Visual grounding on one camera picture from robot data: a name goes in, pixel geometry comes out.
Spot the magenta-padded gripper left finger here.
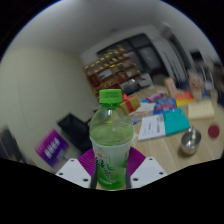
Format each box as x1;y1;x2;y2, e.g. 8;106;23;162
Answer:
55;148;99;189

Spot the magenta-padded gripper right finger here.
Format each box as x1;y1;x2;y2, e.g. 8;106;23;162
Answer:
125;146;168;189

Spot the green tea bottle green cap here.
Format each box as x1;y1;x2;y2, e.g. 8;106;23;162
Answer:
88;88;135;191

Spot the purple sign board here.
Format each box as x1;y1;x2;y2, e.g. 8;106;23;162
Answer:
34;129;70;168

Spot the black office chair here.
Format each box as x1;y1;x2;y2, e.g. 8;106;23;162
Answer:
57;113;93;154

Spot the white booklet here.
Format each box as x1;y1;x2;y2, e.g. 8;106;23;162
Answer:
137;113;167;142

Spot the small steel cup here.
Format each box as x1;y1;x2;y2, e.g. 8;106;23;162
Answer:
180;127;202;156

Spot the teal book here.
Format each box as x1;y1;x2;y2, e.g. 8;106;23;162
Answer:
162;107;191;137

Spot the blue box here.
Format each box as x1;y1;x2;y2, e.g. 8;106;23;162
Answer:
153;97;178;116

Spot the orange gift box red ribbon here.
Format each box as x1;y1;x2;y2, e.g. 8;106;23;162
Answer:
119;93;141;115

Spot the pink box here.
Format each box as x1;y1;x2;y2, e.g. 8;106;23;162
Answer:
145;91;166;104

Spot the flat round red coaster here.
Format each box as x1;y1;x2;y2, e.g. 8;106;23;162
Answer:
207;123;221;140

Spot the yellow notepad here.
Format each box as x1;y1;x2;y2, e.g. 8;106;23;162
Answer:
187;99;215;121

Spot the tan cardboard carton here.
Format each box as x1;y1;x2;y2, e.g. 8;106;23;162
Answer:
163;77;178;98

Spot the pink flower pot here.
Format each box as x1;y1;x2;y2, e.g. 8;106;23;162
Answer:
188;73;205;98

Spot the wooden shelf unit with trophies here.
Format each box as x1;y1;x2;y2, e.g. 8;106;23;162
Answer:
83;44;153;96

